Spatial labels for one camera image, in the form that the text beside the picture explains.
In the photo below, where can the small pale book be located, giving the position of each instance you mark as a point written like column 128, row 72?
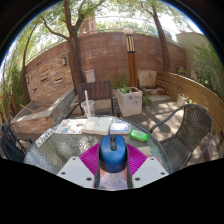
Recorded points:
column 120, row 128

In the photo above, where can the small pale plant pot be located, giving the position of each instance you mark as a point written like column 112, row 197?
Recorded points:
column 182, row 100

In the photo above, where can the grey wall utility box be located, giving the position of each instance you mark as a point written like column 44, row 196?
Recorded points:
column 90, row 76

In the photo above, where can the clear plastic cup with straw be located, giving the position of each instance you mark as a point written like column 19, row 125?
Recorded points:
column 88, row 108

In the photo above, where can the wooden garden lamp post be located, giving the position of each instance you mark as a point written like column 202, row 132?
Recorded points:
column 131, row 63

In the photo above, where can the colourful magazine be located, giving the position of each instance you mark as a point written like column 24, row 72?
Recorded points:
column 70, row 126

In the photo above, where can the blue and black computer mouse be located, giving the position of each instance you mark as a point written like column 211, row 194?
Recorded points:
column 113, row 153

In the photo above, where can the green marker pen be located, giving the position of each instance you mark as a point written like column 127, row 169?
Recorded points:
column 139, row 135

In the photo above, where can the slender tree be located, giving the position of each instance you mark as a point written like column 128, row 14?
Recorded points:
column 163, row 46

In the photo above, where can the forked tree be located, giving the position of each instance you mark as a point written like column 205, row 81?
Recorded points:
column 75, row 60

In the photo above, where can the white printed strip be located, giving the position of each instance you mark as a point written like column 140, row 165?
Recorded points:
column 44, row 138

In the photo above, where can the black wall light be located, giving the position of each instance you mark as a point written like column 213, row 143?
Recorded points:
column 27, row 79
column 64, row 61

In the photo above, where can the white book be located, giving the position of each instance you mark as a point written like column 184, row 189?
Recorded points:
column 97, row 125

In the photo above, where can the leaning stone slab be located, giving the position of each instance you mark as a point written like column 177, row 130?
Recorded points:
column 147, row 79

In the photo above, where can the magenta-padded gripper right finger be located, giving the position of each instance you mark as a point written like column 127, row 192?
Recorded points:
column 150, row 170

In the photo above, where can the dark wicker chair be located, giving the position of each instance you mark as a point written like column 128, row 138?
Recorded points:
column 195, row 130

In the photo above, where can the concrete planter with plant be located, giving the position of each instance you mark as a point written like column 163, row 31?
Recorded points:
column 130, row 101

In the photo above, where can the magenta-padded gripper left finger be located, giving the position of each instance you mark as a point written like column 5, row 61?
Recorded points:
column 75, row 170

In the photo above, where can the dark wooden slatted chair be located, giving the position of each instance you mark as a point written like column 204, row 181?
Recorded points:
column 96, row 90

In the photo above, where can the black metal chair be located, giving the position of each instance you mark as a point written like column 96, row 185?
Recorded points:
column 10, row 146

